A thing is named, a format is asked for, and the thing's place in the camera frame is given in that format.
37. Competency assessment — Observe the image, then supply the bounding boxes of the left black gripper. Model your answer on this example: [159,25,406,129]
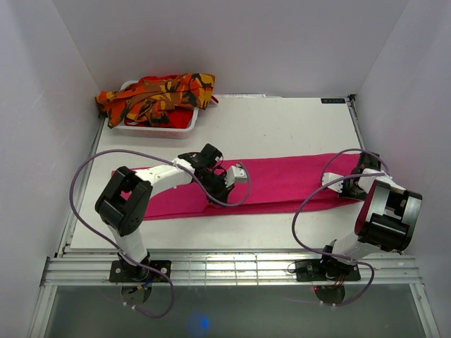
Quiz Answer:
[196,171,233,208]

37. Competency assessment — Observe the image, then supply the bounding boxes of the pink trousers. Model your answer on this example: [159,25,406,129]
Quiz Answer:
[111,152,371,221]

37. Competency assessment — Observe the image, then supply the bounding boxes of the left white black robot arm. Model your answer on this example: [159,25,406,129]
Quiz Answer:
[95,144,239,282]

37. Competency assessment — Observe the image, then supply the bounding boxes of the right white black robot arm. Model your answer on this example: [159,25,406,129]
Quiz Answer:
[318,153,422,280]

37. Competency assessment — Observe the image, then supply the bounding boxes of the orange camouflage trousers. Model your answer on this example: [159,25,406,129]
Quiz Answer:
[95,73,217,128]

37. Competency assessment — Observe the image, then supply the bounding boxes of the white plastic basket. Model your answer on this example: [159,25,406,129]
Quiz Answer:
[113,80,200,140]

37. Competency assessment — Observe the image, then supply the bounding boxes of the red garment in basket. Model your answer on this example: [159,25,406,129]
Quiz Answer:
[123,74,199,132]

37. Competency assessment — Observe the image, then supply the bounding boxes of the blue label sticker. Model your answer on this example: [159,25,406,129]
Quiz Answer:
[321,98,346,104]

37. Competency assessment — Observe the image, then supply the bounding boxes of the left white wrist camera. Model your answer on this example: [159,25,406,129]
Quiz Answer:
[225,163,248,187]

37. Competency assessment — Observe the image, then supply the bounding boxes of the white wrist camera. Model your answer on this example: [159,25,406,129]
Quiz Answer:
[321,173,349,194]
[225,163,248,187]

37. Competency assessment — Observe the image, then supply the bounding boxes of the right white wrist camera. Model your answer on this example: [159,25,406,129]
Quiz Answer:
[321,173,349,194]

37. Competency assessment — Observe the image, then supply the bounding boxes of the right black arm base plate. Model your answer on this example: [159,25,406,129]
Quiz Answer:
[294,258,361,282]

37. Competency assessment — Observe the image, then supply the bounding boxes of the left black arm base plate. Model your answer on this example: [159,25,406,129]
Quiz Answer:
[109,260,172,284]

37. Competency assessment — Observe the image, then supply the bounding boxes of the aluminium front rail frame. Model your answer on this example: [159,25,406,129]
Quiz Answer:
[28,251,440,337]

